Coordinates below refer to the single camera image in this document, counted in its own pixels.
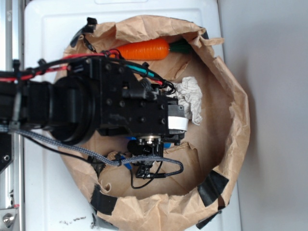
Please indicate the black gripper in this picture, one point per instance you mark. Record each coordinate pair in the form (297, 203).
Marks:
(123, 106)

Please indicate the blue plastic bottle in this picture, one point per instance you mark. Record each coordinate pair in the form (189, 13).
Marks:
(166, 145)

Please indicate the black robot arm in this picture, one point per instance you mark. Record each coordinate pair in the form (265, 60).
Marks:
(75, 97)

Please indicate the crumpled white paper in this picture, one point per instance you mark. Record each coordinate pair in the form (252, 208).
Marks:
(189, 95)

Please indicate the brown paper bag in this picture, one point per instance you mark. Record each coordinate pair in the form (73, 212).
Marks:
(212, 153)

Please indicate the orange toy carrot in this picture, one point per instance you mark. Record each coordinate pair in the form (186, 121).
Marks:
(155, 49)

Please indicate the white plastic tray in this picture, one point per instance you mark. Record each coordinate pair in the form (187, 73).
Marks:
(53, 202)

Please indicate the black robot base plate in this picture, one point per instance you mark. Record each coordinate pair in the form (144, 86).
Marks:
(5, 151)

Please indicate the silver metal rail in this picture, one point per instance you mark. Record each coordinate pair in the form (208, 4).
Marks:
(12, 199)

